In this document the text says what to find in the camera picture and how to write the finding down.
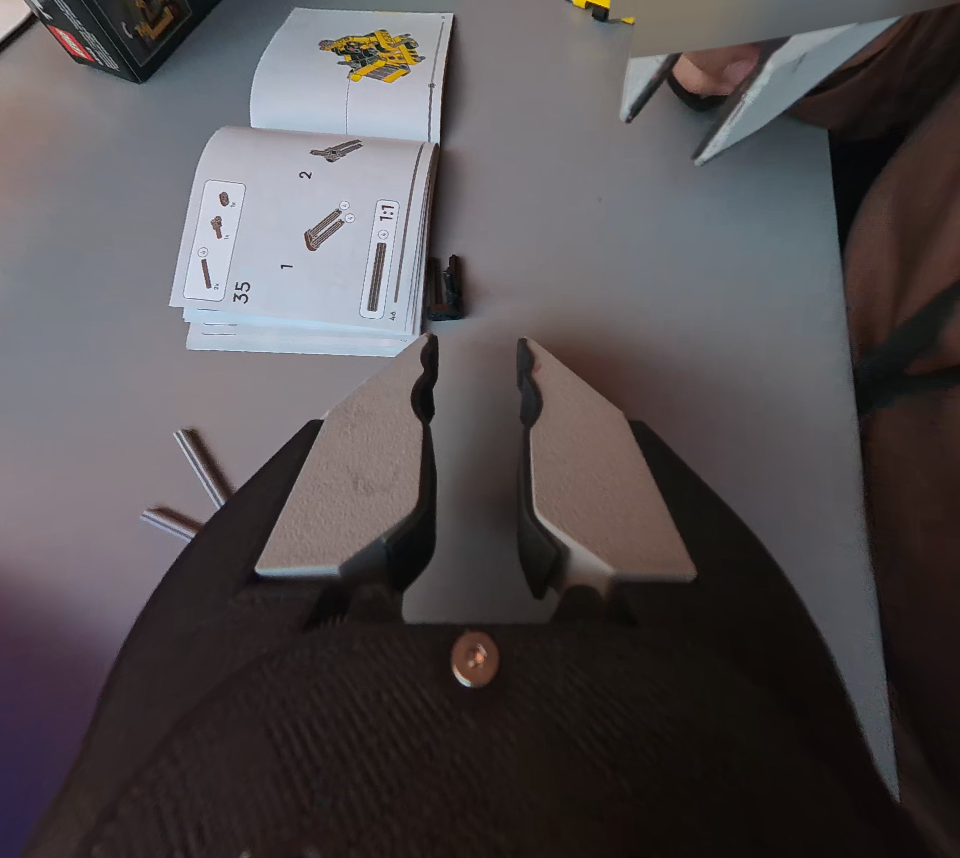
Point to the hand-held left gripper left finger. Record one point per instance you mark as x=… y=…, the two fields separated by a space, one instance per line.
x=352 y=483

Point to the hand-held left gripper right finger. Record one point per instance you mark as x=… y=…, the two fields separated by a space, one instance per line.
x=600 y=490

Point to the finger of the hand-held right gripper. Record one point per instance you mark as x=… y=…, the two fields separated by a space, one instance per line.
x=639 y=85
x=765 y=100

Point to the black lego connector piece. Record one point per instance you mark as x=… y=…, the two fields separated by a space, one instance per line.
x=450 y=288

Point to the grey lego axle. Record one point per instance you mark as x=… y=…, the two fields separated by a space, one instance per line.
x=169 y=524
x=201 y=468

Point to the lego instruction booklet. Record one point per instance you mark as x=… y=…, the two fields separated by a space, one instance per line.
x=300 y=235

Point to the person's right hand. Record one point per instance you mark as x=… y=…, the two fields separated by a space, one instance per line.
x=712 y=74

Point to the person's brown clothing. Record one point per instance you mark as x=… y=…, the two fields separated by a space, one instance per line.
x=915 y=235

